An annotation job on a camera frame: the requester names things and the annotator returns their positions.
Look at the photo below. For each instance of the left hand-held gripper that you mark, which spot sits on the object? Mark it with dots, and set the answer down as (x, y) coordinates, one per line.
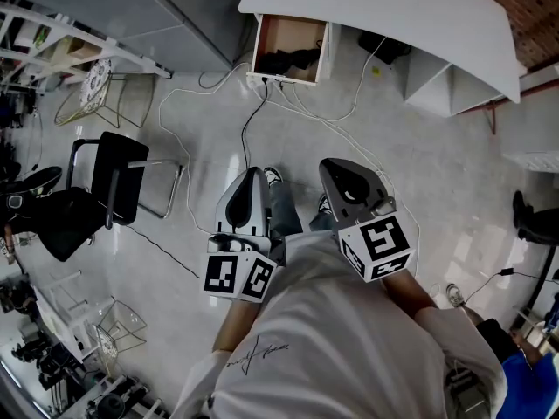
(238, 273)

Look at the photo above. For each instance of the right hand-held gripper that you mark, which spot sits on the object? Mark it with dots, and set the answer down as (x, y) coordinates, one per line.
(380, 242)

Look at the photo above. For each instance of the black cloth item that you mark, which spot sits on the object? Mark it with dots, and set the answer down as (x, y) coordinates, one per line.
(301, 57)

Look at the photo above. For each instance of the white wooden drawer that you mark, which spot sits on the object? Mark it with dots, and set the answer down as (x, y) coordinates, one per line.
(288, 29)

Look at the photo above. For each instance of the person's left forearm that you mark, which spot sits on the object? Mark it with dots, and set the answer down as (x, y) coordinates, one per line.
(236, 325)

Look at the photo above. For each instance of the person's right forearm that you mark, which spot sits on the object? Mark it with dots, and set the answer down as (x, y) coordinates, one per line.
(406, 295)

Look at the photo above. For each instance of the white desk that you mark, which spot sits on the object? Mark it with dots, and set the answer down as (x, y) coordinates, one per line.
(393, 11)

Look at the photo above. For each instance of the person's right shoe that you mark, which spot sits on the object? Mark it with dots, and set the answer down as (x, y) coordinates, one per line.
(323, 203)

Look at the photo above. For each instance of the person's shoe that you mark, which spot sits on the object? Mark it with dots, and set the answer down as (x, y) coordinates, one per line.
(323, 203)
(273, 175)

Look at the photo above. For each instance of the person's left jeans leg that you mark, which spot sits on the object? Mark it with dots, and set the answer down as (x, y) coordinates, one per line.
(284, 212)

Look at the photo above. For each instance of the person's jeans leg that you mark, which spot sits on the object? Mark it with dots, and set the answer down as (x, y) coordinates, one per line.
(284, 212)
(323, 223)

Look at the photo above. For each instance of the person's right jeans leg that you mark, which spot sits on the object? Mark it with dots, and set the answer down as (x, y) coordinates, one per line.
(323, 223)

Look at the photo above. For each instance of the person's left shoe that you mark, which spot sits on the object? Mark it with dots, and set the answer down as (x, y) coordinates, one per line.
(273, 175)

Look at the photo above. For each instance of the white power strip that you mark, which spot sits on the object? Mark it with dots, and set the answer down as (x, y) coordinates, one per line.
(255, 82)

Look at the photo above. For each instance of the black office chair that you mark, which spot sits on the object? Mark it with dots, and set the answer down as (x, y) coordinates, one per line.
(118, 164)

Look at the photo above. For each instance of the black box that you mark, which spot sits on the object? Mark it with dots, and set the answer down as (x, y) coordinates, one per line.
(384, 48)

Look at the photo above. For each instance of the person's white shirt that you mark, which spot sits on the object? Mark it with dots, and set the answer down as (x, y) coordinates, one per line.
(340, 343)

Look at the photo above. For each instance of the white metal shelf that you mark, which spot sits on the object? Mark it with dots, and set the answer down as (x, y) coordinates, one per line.
(109, 48)

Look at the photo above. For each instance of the white stool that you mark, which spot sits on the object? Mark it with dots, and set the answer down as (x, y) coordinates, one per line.
(57, 317)

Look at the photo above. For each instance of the grey refrigerator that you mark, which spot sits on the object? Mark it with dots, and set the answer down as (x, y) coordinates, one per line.
(131, 11)

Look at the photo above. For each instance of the red metal frame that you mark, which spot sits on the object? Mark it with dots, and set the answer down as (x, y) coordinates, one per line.
(494, 118)

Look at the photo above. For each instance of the camera equipment pile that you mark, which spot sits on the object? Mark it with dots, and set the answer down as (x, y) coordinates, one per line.
(109, 404)

